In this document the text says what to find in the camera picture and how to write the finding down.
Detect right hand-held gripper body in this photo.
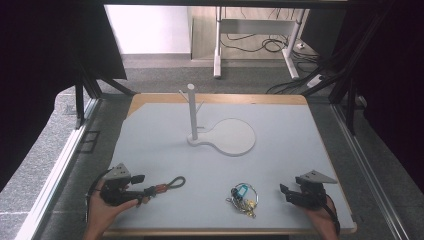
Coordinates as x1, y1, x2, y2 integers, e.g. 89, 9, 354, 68
295, 169, 339, 211

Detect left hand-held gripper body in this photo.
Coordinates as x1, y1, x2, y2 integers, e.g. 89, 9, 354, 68
99, 162, 140, 207

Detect black and orange lanyard strap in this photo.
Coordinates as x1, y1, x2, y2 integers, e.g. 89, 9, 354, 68
144, 175, 187, 199

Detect person's right hand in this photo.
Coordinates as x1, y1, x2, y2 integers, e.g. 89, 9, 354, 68
297, 196, 339, 236

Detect person's left hand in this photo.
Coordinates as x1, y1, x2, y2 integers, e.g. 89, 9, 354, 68
86, 188, 151, 235

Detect key bunch with blue tag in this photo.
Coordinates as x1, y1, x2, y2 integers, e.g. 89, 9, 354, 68
225, 182, 260, 220

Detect grey table mat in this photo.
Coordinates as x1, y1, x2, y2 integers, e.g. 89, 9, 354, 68
109, 102, 355, 232

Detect white key stand with pegs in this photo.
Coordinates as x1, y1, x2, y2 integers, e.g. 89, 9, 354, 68
178, 83, 257, 158

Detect black metal stand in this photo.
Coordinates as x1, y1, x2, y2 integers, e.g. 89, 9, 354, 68
74, 61, 138, 130
300, 6, 396, 136

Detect white power strip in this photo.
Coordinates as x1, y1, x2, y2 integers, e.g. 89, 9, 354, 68
306, 74, 325, 89

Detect wooden table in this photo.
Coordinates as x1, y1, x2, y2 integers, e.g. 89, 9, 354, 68
102, 92, 358, 237

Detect dark curtain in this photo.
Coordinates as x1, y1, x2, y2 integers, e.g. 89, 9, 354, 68
0, 0, 128, 194
333, 0, 424, 196

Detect black overhead beam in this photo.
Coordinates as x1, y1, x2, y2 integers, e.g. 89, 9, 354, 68
102, 0, 349, 10

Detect left hand-held gripper black cable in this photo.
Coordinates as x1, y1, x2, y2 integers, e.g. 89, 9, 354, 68
84, 168, 113, 224

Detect hand-held gripper black cable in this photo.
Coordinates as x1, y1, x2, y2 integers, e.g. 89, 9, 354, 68
84, 168, 113, 224
321, 198, 342, 236

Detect right hand-held gripper black cable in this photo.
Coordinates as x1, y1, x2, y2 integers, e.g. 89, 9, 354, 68
321, 198, 342, 236

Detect aluminium floor rail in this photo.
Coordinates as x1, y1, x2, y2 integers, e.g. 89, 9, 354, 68
14, 97, 102, 240
330, 103, 410, 240

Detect black floor cables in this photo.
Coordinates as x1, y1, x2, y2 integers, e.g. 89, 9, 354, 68
219, 7, 334, 95

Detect white metal desk frame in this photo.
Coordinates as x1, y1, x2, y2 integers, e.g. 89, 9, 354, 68
212, 6, 307, 81

